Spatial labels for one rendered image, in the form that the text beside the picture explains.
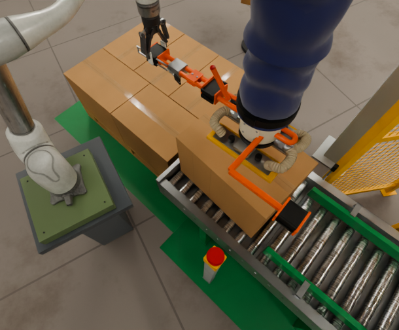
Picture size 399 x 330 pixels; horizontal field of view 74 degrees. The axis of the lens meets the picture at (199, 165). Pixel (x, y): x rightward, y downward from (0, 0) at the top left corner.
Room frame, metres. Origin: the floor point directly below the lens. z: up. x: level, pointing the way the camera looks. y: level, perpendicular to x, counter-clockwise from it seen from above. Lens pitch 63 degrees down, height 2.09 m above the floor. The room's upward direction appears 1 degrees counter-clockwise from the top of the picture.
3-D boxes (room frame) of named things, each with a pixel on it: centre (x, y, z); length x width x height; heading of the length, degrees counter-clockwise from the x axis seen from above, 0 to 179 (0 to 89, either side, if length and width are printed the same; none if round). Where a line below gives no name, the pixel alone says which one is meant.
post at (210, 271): (0.15, -0.06, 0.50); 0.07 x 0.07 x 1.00; 47
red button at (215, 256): (0.15, -0.06, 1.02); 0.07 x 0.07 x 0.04
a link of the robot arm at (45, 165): (0.56, 0.70, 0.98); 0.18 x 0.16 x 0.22; 42
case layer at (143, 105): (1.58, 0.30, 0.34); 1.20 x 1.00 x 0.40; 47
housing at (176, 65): (0.95, 0.09, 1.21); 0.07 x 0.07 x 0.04; 48
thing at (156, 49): (1.04, 0.19, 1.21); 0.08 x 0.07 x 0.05; 48
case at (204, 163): (0.66, -0.23, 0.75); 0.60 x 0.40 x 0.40; 43
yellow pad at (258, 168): (0.56, -0.19, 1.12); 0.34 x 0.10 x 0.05; 48
